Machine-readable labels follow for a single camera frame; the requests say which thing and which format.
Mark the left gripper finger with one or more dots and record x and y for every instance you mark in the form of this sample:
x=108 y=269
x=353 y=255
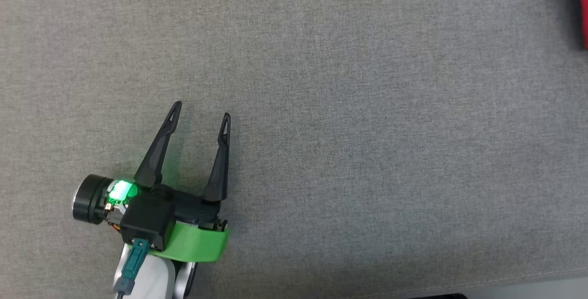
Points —
x=219 y=175
x=158 y=156

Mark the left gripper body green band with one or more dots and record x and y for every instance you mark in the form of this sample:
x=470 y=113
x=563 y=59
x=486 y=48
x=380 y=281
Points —
x=197 y=244

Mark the red white basketball jersey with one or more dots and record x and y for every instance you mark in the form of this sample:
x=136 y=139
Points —
x=583 y=5

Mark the grey fabric sofa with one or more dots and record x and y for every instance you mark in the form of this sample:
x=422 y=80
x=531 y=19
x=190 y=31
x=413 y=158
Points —
x=367 y=129

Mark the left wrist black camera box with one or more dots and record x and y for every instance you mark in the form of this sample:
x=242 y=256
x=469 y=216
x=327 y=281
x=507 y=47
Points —
x=147 y=221

